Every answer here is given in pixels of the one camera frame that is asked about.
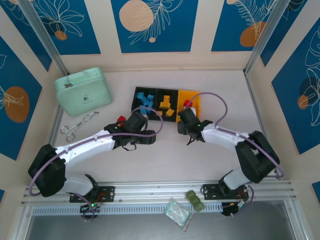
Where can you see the black bin with yellow legos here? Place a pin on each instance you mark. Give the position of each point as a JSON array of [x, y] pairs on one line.
[[160, 96]]

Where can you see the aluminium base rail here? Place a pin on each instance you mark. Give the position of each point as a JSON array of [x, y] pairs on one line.
[[155, 191]]

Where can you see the clear plastic bag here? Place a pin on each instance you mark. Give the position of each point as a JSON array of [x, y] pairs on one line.
[[177, 213]]

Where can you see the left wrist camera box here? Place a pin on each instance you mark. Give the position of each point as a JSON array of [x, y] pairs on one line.
[[136, 121]]

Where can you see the black bin with blue legos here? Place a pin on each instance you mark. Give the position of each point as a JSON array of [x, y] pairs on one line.
[[145, 90]]

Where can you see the metal scissor tongs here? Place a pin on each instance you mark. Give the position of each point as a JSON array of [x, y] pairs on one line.
[[80, 123]]

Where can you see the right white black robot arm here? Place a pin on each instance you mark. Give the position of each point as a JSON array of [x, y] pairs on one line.
[[220, 136]]

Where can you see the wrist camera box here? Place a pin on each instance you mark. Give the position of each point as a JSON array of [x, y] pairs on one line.
[[136, 121], [187, 116]]

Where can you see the yellow plastic bin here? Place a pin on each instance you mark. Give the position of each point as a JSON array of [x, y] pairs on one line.
[[183, 95]]

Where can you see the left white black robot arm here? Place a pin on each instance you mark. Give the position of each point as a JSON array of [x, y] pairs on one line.
[[82, 147]]

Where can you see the yellow square lego brick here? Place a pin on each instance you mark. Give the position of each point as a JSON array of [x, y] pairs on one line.
[[158, 113], [170, 112], [163, 105], [166, 98]]

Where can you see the mint green medicine bag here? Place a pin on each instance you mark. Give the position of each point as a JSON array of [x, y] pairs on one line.
[[82, 92]]

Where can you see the small blue lego brick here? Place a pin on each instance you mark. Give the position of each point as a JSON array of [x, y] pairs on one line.
[[150, 105], [145, 102], [150, 97], [140, 95]]

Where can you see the aluminium side rail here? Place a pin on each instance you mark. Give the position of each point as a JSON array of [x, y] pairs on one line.
[[255, 100], [56, 122]]

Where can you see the long blue lego brick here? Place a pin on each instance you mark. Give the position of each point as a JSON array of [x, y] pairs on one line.
[[144, 110]]

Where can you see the red lego brick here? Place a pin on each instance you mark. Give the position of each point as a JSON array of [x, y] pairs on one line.
[[121, 118], [187, 103]]

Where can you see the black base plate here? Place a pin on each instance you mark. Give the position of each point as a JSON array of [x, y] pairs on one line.
[[110, 193], [210, 191]]

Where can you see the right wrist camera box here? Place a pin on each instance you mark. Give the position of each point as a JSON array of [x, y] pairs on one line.
[[187, 116]]

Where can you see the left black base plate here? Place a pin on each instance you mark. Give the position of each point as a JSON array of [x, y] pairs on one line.
[[110, 193]]

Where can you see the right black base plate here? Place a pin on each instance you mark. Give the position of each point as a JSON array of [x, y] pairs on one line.
[[210, 191]]

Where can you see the aluminium corner post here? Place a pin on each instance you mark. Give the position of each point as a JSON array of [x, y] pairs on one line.
[[266, 37], [46, 37]]

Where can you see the olive green cube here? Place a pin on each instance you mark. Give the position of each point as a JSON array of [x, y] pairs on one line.
[[195, 200], [191, 194], [199, 207]]

